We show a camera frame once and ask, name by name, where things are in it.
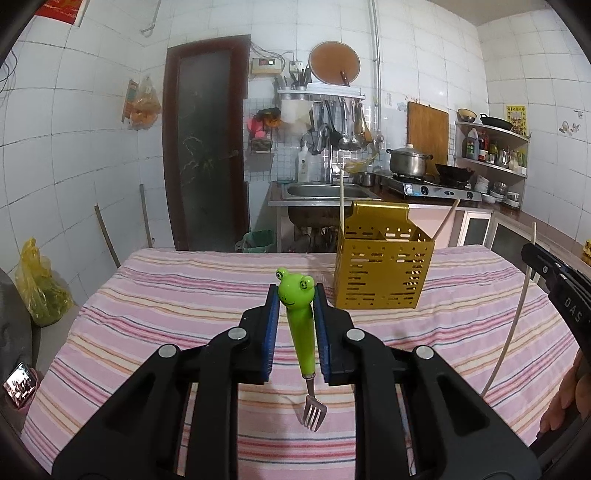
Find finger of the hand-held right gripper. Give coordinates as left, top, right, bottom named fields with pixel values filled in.
left=522, top=242, right=566, bottom=291

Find row of hanging cooking utensils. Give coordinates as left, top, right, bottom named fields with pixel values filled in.
left=310, top=98, right=386, bottom=153

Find dark grey chair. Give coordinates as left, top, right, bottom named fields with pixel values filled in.
left=0, top=268, right=42, bottom=384

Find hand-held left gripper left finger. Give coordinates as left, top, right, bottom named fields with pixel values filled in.
left=52, top=282, right=280, bottom=480

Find pink striped tablecloth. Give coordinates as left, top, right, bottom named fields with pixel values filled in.
left=21, top=247, right=580, bottom=480

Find person's right hand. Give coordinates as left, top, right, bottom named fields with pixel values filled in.
left=538, top=348, right=583, bottom=437

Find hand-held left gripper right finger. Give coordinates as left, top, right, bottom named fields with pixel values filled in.
left=313, top=282, right=543, bottom=480

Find dark wooden glass door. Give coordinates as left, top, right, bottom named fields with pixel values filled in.
left=163, top=39, right=252, bottom=252

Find white hanging bag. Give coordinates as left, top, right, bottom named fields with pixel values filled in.
left=281, top=98, right=312, bottom=125

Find steel faucet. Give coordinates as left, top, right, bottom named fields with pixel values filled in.
left=314, top=124, right=335, bottom=183

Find green frog handle fork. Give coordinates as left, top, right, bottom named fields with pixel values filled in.
left=276, top=268, right=328, bottom=432

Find corner wall shelf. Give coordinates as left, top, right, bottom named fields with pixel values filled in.
left=454, top=121, right=531, bottom=208

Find yellow plastic bag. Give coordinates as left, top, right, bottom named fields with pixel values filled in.
left=15, top=237, right=74, bottom=328

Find steel wall rack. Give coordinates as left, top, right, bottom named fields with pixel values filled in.
left=277, top=83, right=366, bottom=102

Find gas stove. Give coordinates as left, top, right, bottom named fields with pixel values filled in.
left=379, top=174, right=482, bottom=201

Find kitchen counter cabinet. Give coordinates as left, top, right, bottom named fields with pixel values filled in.
left=383, top=200, right=583, bottom=282

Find wall cutlery holder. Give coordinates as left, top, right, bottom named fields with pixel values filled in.
left=276, top=65, right=312, bottom=90

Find leaning wooden stick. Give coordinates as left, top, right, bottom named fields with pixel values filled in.
left=139, top=184, right=154, bottom=248
left=95, top=204, right=122, bottom=269

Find gold perforated utensil holder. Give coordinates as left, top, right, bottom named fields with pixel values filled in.
left=333, top=200, right=435, bottom=311

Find wall controller box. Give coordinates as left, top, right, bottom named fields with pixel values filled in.
left=249, top=58, right=283, bottom=78

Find steel pot with lid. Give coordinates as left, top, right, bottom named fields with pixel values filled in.
left=385, top=144, right=435, bottom=178

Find green waste basket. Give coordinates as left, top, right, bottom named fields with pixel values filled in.
left=242, top=229, right=278, bottom=254

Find black wok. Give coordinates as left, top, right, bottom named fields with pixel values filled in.
left=434, top=162, right=476, bottom=183

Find white wire grid panel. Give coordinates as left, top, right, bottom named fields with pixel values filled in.
left=244, top=98, right=278, bottom=174

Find wooden spatula handle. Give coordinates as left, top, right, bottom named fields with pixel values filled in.
left=433, top=198, right=461, bottom=241

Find orange hanging plastic bag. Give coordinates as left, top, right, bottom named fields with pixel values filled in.
left=122, top=76, right=162, bottom=130

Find black wall cable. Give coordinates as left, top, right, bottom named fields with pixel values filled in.
left=0, top=51, right=19, bottom=93

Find yellow mesh strainer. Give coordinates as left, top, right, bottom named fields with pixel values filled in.
left=344, top=154, right=377, bottom=174

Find yellow wall poster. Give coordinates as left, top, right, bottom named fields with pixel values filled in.
left=506, top=105, right=528, bottom=137

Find black pan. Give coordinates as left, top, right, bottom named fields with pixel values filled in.
left=479, top=113, right=514, bottom=131

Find pink hanging cloths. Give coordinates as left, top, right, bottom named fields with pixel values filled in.
left=247, top=107, right=282, bottom=139

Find steel sink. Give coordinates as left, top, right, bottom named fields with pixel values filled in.
left=269, top=180, right=383, bottom=206

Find smartphone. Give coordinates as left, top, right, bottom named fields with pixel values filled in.
left=4, top=362, right=38, bottom=409

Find red wall calendar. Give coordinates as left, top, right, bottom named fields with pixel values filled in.
left=34, top=0, right=88, bottom=26

